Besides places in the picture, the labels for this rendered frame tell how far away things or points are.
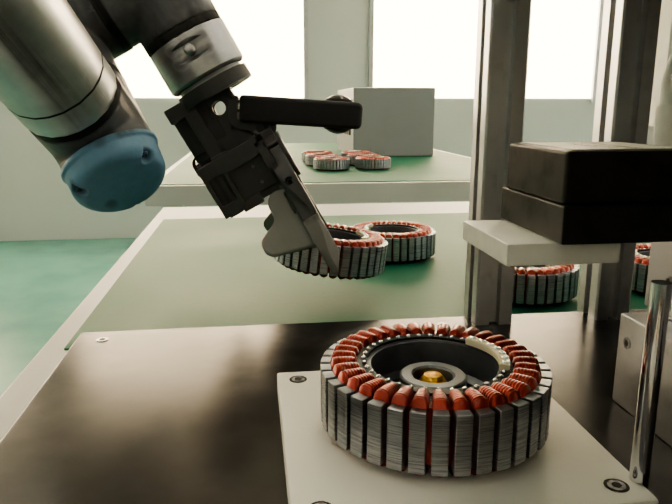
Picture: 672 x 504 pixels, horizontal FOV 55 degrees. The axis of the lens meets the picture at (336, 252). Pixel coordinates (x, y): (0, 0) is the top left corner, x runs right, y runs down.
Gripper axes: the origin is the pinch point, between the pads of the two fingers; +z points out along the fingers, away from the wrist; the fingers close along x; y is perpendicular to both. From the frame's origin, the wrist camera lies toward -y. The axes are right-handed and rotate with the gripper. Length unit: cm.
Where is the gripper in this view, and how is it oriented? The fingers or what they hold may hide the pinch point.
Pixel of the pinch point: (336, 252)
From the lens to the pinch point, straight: 64.2
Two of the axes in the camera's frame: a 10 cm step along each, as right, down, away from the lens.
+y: -8.7, 4.9, 0.3
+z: 4.9, 8.4, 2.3
